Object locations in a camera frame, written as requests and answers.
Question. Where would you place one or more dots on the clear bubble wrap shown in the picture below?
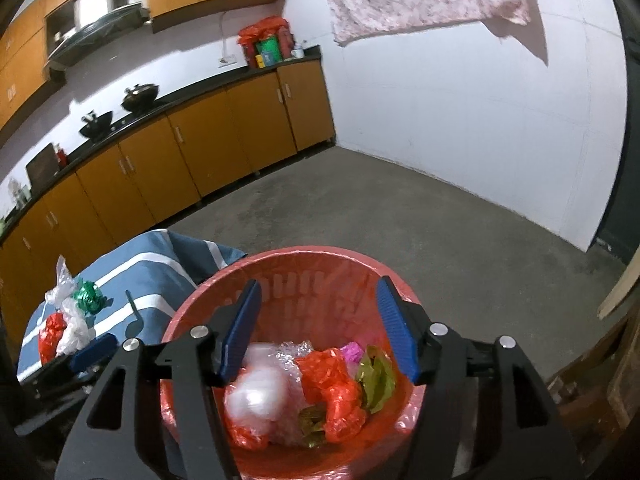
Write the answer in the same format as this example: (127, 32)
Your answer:
(260, 395)

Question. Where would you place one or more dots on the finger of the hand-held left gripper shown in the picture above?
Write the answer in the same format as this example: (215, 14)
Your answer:
(92, 355)

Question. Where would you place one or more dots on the large orange plastic bag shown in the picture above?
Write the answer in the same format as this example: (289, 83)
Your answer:
(335, 390)

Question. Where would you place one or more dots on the green box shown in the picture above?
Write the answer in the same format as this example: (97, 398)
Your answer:
(270, 52)

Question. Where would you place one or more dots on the red canister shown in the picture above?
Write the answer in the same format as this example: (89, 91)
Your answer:
(286, 45)

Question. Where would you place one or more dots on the small orange plastic bag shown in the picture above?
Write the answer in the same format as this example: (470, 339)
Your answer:
(52, 335)

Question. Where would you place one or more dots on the dark cutting board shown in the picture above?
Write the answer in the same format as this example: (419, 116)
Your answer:
(42, 165)

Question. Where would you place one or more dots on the black kitchen countertop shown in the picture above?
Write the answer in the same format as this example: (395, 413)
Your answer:
(240, 76)

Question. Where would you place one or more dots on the dark door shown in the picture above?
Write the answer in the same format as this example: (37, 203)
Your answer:
(625, 185)

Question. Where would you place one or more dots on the clear plastic bag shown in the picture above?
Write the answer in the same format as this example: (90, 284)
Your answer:
(62, 285)

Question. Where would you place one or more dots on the red bottle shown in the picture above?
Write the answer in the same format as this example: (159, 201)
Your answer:
(61, 157)

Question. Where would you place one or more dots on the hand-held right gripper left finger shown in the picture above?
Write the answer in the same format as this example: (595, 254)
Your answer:
(240, 335)

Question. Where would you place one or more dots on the wooden stool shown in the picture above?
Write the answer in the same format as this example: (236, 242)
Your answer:
(600, 385)

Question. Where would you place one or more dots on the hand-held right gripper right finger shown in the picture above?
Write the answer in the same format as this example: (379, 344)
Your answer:
(400, 330)

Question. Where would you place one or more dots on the green foil wrapper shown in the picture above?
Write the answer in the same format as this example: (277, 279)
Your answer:
(90, 296)

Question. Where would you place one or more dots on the light wooden frame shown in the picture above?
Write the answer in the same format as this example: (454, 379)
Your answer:
(620, 290)

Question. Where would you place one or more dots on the steel range hood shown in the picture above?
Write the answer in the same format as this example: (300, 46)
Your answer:
(95, 25)

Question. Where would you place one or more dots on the green plastic bag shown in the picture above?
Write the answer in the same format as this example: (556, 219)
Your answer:
(375, 380)

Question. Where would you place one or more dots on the wooden base cabinets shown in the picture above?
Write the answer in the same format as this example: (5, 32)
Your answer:
(210, 135)

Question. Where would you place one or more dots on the red plastic bag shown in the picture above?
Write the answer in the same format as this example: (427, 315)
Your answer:
(262, 27)

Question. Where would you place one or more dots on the clear jar with bag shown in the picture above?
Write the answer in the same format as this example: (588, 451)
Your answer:
(17, 192)

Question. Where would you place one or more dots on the red plastic basket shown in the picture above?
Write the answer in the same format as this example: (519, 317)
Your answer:
(310, 280)

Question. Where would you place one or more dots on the purple plastic bag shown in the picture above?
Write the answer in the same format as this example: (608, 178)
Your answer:
(352, 352)

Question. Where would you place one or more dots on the black wok with lid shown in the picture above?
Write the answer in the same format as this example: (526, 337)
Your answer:
(140, 97)

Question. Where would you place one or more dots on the blue striped tablecloth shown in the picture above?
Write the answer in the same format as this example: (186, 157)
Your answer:
(150, 260)

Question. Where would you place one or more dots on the white mug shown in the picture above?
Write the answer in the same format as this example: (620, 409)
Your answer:
(298, 53)

